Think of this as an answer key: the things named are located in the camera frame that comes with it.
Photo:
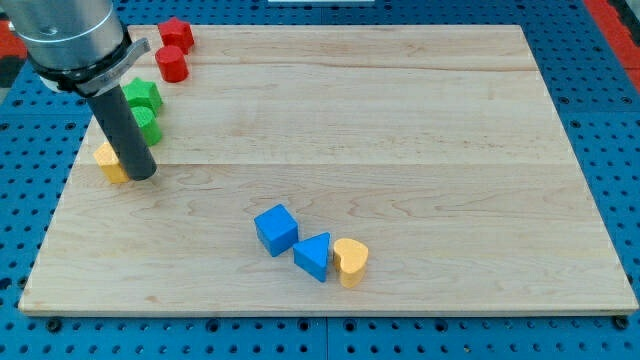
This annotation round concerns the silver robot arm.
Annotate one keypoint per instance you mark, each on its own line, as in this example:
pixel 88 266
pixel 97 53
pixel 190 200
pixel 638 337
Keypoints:
pixel 75 45

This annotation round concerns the light wooden board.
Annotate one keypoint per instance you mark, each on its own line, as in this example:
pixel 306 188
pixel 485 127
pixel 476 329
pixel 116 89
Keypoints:
pixel 438 147

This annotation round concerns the red star block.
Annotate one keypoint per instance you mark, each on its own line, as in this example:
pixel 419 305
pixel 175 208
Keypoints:
pixel 177 32

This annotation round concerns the green star block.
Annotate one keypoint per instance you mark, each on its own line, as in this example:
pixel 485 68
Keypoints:
pixel 142 93

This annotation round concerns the red cylinder block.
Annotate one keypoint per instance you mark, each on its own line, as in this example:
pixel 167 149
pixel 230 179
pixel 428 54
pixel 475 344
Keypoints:
pixel 171 63

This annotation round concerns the blue triangle block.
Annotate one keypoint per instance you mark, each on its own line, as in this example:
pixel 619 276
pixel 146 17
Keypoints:
pixel 312 255

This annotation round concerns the blue cube block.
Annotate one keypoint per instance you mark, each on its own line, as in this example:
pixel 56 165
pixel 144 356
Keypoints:
pixel 277 230

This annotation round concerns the yellow hexagon block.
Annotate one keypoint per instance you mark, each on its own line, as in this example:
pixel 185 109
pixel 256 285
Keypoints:
pixel 110 165

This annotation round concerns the yellow heart block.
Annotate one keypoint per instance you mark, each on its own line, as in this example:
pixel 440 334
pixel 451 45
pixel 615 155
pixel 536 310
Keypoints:
pixel 350 260

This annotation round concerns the green cylinder block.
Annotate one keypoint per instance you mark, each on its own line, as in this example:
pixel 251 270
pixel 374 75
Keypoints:
pixel 146 121

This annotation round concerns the dark grey cylindrical pointer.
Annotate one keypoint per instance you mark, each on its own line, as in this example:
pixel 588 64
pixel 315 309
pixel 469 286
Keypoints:
pixel 115 118

